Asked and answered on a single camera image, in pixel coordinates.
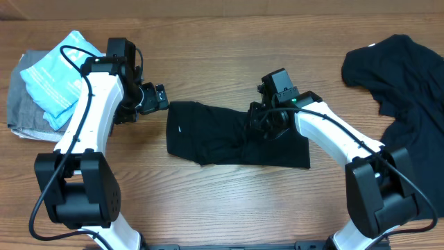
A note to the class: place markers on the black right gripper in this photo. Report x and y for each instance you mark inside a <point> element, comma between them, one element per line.
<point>255,126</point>

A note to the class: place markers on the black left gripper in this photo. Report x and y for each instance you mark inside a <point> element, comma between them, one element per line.
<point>152,103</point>

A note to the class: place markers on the black polo shirt with logo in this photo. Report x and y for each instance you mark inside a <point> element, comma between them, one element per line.
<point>217,136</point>

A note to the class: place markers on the plain black t-shirt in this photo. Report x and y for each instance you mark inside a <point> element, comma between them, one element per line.
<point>406,79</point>

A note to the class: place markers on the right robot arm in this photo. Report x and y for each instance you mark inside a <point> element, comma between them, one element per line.
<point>380,189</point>

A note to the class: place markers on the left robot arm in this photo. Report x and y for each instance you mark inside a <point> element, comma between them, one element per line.
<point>79,192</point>

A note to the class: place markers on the folded light blue garment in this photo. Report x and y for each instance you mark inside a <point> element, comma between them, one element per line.
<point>54,84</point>

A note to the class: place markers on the white folded cloth underneath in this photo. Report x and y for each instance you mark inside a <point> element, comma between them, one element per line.
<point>34,136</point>

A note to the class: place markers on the folded grey garment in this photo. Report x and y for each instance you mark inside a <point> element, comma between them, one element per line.
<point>21,104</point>

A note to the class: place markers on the brown cardboard barrier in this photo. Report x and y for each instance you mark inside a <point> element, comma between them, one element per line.
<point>103,9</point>

